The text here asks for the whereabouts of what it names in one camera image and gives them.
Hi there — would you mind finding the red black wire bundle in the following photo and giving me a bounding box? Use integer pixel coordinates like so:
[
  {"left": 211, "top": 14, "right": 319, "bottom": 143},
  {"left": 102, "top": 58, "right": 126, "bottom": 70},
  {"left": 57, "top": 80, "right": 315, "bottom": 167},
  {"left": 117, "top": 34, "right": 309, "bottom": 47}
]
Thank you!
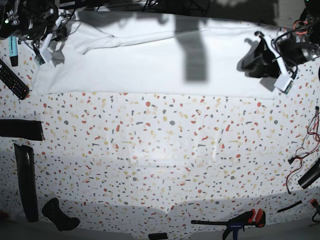
[{"left": 285, "top": 105, "right": 320, "bottom": 195}]

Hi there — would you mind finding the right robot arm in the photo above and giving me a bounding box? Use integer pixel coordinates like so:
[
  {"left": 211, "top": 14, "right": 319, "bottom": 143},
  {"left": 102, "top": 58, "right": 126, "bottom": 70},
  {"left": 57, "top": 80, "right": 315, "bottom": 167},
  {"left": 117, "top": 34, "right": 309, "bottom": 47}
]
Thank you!
[{"left": 0, "top": 0, "right": 73, "bottom": 54}]

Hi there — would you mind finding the black TV remote control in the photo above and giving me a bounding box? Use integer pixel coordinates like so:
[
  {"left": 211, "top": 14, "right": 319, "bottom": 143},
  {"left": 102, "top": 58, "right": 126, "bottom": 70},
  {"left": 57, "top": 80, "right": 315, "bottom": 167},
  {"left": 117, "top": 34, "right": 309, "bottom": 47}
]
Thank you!
[{"left": 0, "top": 60, "right": 30, "bottom": 100}]

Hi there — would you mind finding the small orange clip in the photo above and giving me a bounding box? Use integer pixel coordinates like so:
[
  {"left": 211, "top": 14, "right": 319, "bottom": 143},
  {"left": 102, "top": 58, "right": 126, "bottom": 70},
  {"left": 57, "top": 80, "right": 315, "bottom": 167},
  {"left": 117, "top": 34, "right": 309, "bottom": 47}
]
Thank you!
[{"left": 310, "top": 198, "right": 318, "bottom": 208}]

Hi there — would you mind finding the black orange bar clamp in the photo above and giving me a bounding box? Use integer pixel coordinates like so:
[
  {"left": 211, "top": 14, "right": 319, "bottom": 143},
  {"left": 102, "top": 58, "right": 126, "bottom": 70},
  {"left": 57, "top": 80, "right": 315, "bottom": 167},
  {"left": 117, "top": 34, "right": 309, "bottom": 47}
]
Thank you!
[{"left": 190, "top": 208, "right": 266, "bottom": 240}]

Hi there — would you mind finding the black cylindrical tube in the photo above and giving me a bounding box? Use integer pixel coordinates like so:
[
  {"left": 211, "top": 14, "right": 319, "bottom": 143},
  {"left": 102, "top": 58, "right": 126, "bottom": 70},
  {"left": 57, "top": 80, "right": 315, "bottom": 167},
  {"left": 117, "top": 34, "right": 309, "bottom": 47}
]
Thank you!
[{"left": 13, "top": 143, "right": 39, "bottom": 223}]

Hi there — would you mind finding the black cylinder right edge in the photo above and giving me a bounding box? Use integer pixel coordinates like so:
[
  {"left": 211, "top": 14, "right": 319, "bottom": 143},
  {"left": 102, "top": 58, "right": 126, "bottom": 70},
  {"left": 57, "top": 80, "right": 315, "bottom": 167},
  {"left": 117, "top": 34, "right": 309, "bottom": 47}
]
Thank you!
[{"left": 298, "top": 159, "right": 320, "bottom": 189}]

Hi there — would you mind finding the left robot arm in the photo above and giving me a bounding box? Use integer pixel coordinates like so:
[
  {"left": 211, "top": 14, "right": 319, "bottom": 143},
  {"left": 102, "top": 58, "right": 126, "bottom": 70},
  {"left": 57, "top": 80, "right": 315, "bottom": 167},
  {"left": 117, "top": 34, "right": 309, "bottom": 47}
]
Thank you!
[{"left": 241, "top": 0, "right": 320, "bottom": 80}]

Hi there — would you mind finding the white T-shirt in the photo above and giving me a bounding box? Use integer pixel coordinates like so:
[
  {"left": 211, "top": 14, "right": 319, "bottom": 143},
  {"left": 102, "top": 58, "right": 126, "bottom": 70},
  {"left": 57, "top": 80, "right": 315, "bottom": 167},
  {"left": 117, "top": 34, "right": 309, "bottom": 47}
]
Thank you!
[{"left": 32, "top": 10, "right": 279, "bottom": 99}]

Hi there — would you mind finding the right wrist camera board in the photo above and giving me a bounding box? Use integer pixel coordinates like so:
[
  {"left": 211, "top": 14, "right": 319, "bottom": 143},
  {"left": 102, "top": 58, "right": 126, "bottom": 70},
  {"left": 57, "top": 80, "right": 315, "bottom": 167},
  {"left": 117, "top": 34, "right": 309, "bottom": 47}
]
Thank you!
[{"left": 34, "top": 50, "right": 52, "bottom": 66}]

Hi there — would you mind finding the light blue highlighter marker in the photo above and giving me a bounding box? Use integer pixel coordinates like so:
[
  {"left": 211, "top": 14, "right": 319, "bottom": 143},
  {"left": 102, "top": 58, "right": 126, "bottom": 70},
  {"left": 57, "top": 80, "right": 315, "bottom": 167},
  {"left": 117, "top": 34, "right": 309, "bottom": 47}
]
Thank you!
[{"left": 9, "top": 35, "right": 19, "bottom": 67}]

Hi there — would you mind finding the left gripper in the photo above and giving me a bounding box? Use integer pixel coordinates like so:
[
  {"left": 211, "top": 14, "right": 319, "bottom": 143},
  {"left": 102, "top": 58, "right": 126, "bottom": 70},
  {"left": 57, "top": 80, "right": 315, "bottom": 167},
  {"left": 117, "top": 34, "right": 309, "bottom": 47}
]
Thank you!
[{"left": 241, "top": 31, "right": 307, "bottom": 79}]

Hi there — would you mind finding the black tape strip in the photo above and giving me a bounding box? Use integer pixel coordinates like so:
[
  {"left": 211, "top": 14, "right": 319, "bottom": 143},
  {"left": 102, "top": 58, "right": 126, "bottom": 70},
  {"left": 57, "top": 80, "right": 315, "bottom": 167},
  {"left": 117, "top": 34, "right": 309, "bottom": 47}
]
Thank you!
[{"left": 0, "top": 119, "right": 44, "bottom": 141}]

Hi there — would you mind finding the short black cable piece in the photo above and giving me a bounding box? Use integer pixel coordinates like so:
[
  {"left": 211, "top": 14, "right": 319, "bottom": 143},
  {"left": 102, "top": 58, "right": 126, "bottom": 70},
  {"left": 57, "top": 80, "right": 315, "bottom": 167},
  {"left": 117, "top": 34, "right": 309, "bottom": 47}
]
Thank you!
[{"left": 276, "top": 200, "right": 303, "bottom": 214}]

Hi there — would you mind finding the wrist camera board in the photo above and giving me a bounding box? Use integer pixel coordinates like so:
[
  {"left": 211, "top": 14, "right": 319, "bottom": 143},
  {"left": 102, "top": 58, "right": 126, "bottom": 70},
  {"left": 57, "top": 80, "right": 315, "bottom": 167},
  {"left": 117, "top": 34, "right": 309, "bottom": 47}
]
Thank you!
[
  {"left": 34, "top": 50, "right": 52, "bottom": 66},
  {"left": 274, "top": 74, "right": 293, "bottom": 94}
]

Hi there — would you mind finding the terrazzo patterned table cloth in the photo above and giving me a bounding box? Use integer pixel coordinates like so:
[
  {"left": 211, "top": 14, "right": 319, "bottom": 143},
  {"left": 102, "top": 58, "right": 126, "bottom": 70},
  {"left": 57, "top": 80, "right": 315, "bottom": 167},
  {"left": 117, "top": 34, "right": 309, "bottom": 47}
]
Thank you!
[{"left": 0, "top": 44, "right": 320, "bottom": 239}]

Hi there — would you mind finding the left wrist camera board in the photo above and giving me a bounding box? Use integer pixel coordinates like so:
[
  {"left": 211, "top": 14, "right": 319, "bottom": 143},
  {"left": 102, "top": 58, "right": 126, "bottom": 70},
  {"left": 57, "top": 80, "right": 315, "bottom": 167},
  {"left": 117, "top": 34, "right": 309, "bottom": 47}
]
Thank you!
[{"left": 274, "top": 74, "right": 293, "bottom": 94}]

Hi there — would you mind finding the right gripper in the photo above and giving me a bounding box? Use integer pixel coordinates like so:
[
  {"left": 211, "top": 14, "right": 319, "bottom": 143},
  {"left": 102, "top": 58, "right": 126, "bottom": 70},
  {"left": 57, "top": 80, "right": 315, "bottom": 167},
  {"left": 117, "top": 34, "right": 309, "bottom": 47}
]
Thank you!
[{"left": 27, "top": 8, "right": 69, "bottom": 50}]

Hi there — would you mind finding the small black rectangular device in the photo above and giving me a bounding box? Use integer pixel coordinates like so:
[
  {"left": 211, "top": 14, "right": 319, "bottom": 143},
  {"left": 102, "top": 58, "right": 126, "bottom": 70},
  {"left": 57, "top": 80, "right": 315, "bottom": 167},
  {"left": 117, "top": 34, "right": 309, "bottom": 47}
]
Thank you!
[{"left": 148, "top": 232, "right": 168, "bottom": 240}]

